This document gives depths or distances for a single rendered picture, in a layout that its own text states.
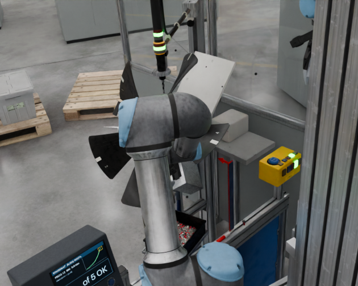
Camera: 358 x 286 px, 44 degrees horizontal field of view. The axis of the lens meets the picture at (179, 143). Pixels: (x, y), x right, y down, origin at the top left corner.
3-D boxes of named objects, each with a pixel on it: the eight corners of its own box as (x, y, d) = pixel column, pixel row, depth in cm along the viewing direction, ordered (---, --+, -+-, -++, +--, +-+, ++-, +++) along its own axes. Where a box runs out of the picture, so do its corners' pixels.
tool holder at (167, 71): (156, 67, 177) (154, 43, 172) (173, 68, 176) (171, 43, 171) (150, 76, 170) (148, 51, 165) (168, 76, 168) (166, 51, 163)
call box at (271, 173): (281, 165, 197) (282, 144, 192) (300, 173, 190) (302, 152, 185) (258, 181, 188) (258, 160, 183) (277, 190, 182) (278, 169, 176)
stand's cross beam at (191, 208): (201, 203, 246) (201, 197, 244) (206, 206, 243) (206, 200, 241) (177, 219, 236) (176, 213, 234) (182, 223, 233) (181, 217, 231)
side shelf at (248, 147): (225, 126, 260) (225, 121, 259) (275, 146, 237) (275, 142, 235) (196, 142, 247) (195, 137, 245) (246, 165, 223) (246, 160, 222)
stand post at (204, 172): (207, 265, 278) (198, 99, 219) (218, 273, 272) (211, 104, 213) (202, 269, 275) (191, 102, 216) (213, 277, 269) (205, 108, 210)
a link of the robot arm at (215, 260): (250, 303, 115) (250, 266, 108) (199, 313, 113) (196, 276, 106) (237, 269, 125) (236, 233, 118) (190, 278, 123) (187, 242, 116)
